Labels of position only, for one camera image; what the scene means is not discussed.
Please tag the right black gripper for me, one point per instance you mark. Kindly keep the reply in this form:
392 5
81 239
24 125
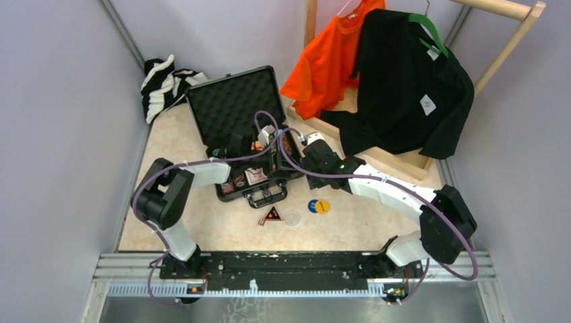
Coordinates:
314 183

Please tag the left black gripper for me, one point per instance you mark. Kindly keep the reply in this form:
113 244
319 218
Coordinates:
269 159

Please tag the black poker set case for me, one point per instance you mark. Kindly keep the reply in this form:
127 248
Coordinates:
246 100

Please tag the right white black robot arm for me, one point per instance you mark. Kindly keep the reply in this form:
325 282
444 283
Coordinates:
445 222

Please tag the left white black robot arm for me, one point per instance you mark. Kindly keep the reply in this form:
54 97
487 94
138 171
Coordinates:
161 197

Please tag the red playing card deck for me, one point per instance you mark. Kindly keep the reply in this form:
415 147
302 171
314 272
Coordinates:
255 176

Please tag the red yellow chip stack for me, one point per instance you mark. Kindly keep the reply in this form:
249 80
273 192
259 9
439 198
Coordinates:
287 146

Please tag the purple black chip stack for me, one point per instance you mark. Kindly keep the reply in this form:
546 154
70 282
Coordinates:
239 181

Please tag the blue orange chip stack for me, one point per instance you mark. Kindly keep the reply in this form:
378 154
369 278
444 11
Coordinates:
227 188

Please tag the blue small blind button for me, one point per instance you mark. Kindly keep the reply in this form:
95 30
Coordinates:
312 206

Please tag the yellow big blind button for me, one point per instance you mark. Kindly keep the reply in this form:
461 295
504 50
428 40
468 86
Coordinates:
322 206

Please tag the clear dealer button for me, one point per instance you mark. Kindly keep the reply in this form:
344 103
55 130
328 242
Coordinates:
292 218

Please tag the black red triangle token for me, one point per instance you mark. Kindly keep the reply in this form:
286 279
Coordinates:
272 215

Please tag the orange t-shirt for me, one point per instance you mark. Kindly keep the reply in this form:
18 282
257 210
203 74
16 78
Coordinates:
322 73

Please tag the black white striped cloth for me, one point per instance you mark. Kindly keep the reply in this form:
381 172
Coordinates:
164 86

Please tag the black t-shirt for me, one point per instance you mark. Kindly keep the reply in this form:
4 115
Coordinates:
411 95

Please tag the pink clothes hanger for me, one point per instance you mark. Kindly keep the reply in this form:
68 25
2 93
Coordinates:
347 8

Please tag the green clothes hanger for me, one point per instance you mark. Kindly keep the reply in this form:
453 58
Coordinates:
424 21

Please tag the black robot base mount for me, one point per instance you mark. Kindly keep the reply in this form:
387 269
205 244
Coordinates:
287 271

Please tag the aluminium frame rail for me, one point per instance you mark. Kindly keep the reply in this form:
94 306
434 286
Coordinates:
128 274

